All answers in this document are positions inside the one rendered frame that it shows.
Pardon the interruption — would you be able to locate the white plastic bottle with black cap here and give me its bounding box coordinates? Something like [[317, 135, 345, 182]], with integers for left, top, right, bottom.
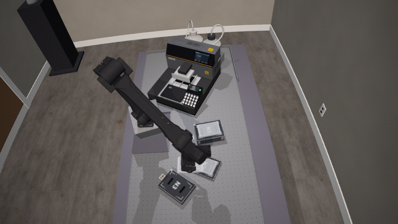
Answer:
[[203, 33, 221, 53]]

